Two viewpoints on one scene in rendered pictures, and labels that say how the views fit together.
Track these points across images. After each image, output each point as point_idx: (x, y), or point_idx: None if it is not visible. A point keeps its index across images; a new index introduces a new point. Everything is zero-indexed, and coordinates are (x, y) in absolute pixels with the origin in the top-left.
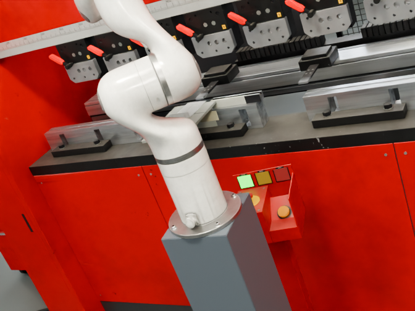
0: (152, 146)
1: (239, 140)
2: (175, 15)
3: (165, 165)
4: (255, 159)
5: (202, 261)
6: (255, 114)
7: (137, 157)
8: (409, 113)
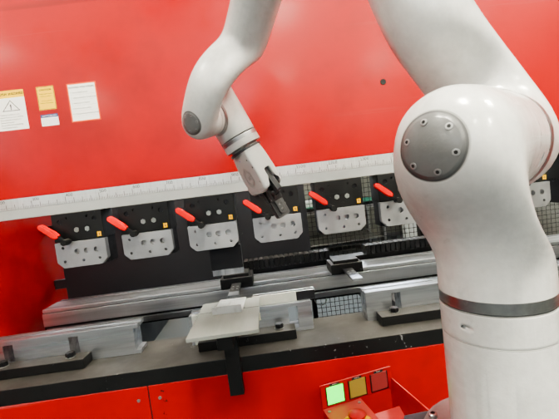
0: (502, 270)
1: (296, 342)
2: (239, 190)
3: (524, 318)
4: (319, 366)
5: None
6: (308, 313)
7: (145, 372)
8: None
